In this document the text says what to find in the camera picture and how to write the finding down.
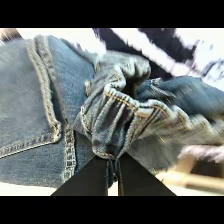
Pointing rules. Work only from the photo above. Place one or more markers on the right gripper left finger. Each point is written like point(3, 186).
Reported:
point(88, 181)

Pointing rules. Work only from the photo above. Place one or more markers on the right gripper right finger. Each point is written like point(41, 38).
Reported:
point(140, 181)

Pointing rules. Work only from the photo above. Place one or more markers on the blue jeans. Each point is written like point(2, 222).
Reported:
point(40, 100)

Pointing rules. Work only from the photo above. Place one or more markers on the black and white striped garment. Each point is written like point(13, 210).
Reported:
point(156, 50)

